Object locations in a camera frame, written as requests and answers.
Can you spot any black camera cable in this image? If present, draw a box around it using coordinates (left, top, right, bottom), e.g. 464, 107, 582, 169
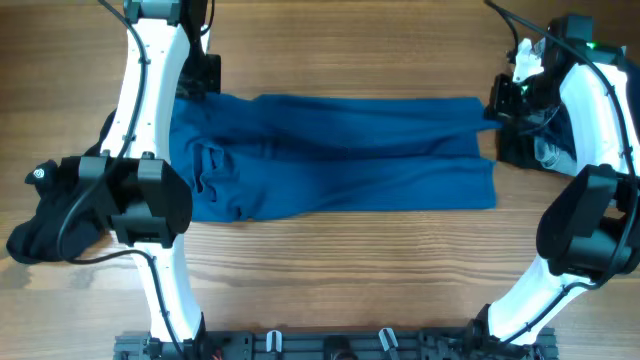
55, 0, 189, 359
483, 0, 640, 351

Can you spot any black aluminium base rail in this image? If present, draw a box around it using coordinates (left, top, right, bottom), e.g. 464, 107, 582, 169
113, 328, 559, 360

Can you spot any folded black garment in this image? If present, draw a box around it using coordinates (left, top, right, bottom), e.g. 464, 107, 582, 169
496, 123, 544, 171

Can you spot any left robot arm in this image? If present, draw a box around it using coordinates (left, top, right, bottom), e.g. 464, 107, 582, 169
56, 1, 221, 359

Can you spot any blue t-shirt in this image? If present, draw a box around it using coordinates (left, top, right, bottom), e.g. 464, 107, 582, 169
170, 94, 497, 222

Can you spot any right black camera cable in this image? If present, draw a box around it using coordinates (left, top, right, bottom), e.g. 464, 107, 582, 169
483, 0, 640, 351

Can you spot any folded navy blue garment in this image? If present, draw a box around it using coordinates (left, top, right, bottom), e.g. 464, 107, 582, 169
522, 61, 639, 168

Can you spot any black t-shirt with logo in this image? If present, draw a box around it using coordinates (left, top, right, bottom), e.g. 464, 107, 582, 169
5, 109, 121, 265

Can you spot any left black camera cable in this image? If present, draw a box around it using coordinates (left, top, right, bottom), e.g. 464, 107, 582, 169
55, 0, 189, 359

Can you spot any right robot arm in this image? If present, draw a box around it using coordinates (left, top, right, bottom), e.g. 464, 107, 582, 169
459, 14, 639, 359

